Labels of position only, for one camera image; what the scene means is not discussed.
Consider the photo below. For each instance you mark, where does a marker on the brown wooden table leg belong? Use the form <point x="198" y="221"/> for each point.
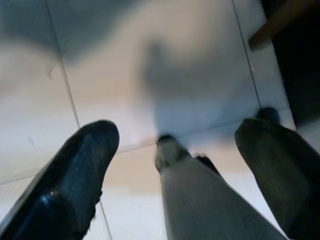
<point x="270" y="27"/>

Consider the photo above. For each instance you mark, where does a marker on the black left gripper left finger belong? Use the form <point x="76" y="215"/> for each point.
<point x="67" y="180"/>

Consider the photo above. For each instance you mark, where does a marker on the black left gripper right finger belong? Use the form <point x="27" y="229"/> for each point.
<point x="282" y="175"/>

